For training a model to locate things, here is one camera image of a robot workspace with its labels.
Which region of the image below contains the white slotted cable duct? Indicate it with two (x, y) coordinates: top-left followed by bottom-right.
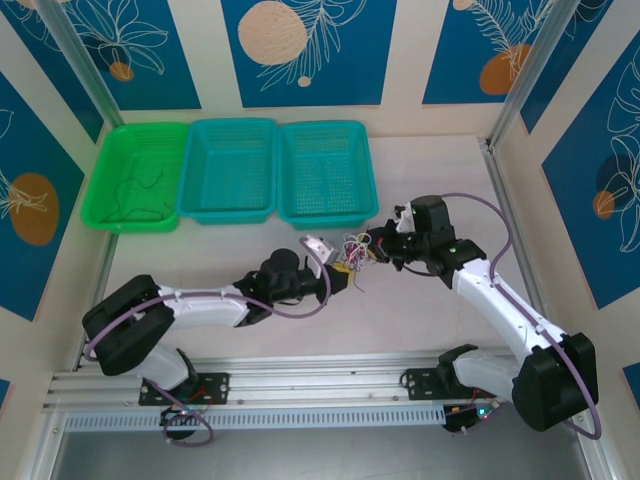
(63, 404), (446, 431)

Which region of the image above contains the grey metal panel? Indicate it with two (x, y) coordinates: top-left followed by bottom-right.
(29, 427), (611, 480)

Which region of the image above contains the teal plastic basket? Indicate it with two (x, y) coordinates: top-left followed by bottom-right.
(177, 118), (279, 226)
(275, 121), (380, 231)

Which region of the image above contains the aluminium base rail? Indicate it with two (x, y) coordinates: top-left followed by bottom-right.
(42, 352), (521, 411)

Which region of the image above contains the thin white cable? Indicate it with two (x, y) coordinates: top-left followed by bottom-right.
(341, 231), (374, 274)

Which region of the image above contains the thin red cable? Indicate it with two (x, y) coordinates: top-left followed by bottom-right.
(342, 239), (369, 266)

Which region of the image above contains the green plastic basket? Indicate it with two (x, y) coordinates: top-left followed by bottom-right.
(80, 122), (190, 235)

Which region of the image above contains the aluminium frame post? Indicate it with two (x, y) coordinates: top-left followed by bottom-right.
(492, 0), (581, 149)
(37, 0), (124, 129)

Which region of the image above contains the aluminium side rail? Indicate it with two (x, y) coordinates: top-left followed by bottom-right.
(479, 139), (556, 326)

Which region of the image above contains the black right gripper wire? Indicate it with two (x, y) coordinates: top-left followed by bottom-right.
(399, 262), (444, 279)

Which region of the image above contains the thin black cable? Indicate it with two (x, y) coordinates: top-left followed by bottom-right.
(102, 169), (176, 224)

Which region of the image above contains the black electronics board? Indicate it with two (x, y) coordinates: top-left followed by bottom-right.
(442, 399), (501, 436)
(159, 389), (216, 426)

